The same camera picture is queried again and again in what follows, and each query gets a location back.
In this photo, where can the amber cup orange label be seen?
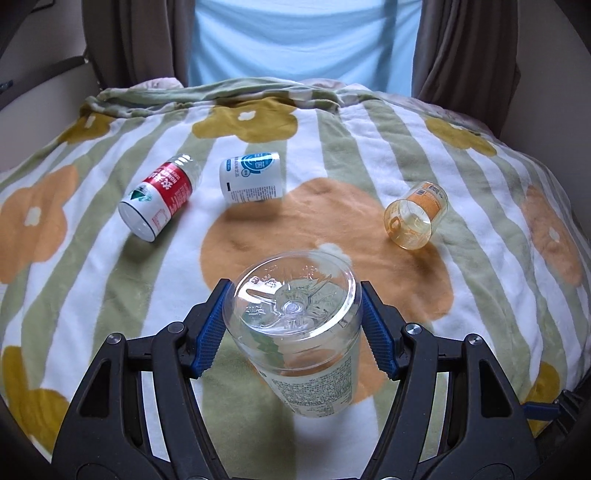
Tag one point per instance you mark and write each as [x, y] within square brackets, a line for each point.
[411, 221]

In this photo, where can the clear cup white green label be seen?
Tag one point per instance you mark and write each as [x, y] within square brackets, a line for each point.
[296, 317]

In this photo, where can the clear cup red label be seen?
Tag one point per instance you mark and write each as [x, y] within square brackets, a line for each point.
[154, 201]

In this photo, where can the brown curtain right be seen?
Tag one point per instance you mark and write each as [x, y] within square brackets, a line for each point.
[466, 58]

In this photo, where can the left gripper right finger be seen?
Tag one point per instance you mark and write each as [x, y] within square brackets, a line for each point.
[485, 434]

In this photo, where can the brown curtain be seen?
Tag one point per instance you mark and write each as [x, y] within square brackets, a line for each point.
[466, 58]
[129, 42]

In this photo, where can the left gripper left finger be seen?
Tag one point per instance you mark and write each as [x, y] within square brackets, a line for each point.
[104, 433]

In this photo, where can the light blue hanging sheet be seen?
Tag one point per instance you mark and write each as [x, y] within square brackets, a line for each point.
[371, 43]

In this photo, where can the striped floral fleece blanket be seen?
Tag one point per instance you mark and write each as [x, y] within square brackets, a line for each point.
[507, 261]

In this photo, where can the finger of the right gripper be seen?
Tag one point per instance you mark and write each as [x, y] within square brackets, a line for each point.
[540, 411]

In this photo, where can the white cup blue logo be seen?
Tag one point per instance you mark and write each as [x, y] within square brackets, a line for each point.
[251, 178]

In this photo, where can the brown curtain left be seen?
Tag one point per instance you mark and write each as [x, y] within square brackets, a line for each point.
[129, 42]

